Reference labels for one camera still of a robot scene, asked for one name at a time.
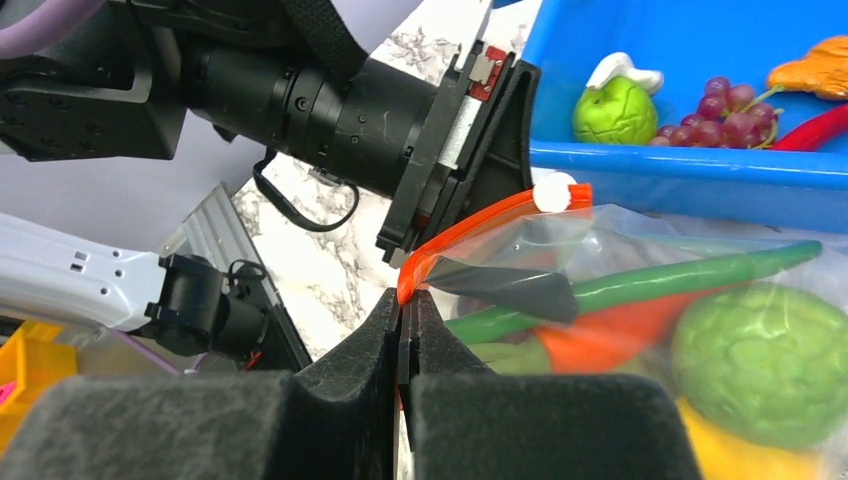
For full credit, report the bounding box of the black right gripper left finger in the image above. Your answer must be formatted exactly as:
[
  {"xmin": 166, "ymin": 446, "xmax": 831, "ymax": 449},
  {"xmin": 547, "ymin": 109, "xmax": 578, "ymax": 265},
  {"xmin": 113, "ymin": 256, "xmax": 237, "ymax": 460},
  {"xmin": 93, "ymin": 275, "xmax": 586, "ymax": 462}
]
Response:
[{"xmin": 1, "ymin": 289, "xmax": 399, "ymax": 479}]

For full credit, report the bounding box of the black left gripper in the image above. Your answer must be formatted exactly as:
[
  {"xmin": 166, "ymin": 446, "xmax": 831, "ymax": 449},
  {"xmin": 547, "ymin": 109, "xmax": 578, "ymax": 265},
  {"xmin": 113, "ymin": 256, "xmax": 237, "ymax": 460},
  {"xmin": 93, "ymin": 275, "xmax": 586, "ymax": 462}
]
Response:
[{"xmin": 181, "ymin": 41, "xmax": 541, "ymax": 265}]

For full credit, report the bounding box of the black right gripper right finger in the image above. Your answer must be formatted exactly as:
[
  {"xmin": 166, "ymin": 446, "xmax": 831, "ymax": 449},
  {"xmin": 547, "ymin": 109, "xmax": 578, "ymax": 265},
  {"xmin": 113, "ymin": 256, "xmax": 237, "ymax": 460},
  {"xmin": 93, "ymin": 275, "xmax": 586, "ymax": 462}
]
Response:
[{"xmin": 402, "ymin": 290, "xmax": 701, "ymax": 479}]

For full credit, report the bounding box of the orange carrot toy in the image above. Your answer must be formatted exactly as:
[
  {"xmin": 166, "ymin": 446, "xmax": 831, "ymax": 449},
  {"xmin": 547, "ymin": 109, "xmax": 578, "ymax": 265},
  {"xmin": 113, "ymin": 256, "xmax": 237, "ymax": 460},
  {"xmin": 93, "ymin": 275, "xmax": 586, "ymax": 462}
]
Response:
[{"xmin": 532, "ymin": 288, "xmax": 720, "ymax": 374}]

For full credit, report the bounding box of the yellow bell pepper toy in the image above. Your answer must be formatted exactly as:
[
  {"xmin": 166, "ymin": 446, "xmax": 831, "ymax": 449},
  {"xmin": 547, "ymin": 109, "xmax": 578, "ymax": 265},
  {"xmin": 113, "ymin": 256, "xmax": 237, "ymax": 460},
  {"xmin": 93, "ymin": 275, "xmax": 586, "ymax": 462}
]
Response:
[{"xmin": 676, "ymin": 397, "xmax": 826, "ymax": 480}]

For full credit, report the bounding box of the clear zip bag orange zipper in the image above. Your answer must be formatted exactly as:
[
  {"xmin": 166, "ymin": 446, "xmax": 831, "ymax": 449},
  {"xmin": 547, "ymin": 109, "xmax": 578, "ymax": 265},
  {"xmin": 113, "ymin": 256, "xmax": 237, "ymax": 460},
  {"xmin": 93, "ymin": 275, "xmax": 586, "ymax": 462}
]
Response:
[{"xmin": 397, "ymin": 178, "xmax": 847, "ymax": 479}]

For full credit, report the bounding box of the green artichoke toy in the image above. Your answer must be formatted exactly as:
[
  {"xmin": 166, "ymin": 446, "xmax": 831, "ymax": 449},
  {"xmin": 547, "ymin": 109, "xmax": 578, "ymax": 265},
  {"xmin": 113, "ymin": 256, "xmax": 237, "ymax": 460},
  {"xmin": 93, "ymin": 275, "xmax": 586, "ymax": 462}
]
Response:
[{"xmin": 671, "ymin": 283, "xmax": 847, "ymax": 449}]

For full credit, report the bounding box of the green cabbage toy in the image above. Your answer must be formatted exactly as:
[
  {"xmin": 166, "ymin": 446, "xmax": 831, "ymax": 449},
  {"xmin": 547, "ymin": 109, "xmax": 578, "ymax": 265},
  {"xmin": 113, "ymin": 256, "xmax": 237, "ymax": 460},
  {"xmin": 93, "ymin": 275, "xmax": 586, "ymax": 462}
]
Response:
[{"xmin": 469, "ymin": 339, "xmax": 552, "ymax": 375}]

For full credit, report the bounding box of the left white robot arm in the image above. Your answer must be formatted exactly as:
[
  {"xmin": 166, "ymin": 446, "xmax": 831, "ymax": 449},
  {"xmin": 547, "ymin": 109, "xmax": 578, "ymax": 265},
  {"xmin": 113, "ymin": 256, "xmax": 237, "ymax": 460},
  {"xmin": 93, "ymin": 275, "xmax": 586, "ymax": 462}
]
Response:
[{"xmin": 1, "ymin": 1, "xmax": 538, "ymax": 255}]

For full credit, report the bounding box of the green lime toy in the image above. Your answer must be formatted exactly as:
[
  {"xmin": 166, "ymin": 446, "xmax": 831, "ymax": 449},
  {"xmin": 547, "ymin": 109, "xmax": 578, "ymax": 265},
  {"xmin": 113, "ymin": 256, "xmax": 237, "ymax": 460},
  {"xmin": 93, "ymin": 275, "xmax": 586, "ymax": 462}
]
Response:
[{"xmin": 572, "ymin": 76, "xmax": 658, "ymax": 146}]

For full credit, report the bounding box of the white mushroom toy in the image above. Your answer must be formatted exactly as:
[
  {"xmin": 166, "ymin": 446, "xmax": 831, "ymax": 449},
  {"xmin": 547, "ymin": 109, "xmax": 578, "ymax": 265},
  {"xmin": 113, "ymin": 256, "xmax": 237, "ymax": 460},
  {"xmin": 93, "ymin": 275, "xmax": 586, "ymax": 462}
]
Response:
[{"xmin": 585, "ymin": 51, "xmax": 665, "ymax": 96}]

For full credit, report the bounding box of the blue plastic bin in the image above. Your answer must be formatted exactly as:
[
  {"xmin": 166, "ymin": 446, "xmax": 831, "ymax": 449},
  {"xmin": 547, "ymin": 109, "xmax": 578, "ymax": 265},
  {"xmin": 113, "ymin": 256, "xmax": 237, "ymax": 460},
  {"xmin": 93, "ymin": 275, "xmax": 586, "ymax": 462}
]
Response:
[{"xmin": 523, "ymin": 1, "xmax": 847, "ymax": 233}]

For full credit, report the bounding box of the red grapes toy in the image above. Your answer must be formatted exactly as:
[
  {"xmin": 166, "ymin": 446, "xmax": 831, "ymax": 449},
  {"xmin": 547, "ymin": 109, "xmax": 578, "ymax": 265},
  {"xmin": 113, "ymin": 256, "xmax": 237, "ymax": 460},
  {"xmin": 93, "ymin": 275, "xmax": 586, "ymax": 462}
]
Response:
[{"xmin": 648, "ymin": 77, "xmax": 784, "ymax": 150}]

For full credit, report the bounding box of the yellow bin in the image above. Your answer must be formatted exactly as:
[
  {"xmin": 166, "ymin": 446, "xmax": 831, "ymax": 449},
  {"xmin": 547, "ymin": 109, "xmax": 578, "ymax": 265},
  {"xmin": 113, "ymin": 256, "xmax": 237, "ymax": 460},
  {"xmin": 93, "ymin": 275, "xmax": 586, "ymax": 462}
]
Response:
[{"xmin": 1, "ymin": 321, "xmax": 78, "ymax": 454}]

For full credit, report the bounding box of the red chili toy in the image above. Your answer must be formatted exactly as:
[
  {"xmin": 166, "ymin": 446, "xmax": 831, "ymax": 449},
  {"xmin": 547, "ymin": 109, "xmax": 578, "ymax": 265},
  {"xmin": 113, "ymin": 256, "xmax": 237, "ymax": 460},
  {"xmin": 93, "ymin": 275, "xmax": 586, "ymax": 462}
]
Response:
[{"xmin": 771, "ymin": 104, "xmax": 847, "ymax": 152}]

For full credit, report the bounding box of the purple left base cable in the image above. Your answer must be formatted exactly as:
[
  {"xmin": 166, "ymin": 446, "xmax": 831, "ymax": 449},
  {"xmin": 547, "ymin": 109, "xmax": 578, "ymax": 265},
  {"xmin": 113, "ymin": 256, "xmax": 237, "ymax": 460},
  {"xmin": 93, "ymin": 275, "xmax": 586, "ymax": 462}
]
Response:
[{"xmin": 109, "ymin": 327, "xmax": 213, "ymax": 378}]

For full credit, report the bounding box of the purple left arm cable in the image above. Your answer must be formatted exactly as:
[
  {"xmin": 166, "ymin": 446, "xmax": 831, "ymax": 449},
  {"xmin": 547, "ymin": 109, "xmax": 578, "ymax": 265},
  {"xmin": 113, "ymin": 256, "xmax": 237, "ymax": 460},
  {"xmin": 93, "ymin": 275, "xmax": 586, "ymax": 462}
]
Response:
[{"xmin": 0, "ymin": 0, "xmax": 107, "ymax": 61}]

